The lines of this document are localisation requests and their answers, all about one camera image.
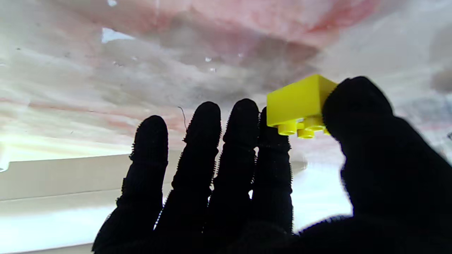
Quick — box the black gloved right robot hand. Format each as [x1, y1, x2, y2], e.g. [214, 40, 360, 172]
[93, 76, 452, 254]

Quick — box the yellow toy brick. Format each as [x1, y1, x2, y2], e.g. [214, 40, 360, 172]
[266, 74, 339, 139]

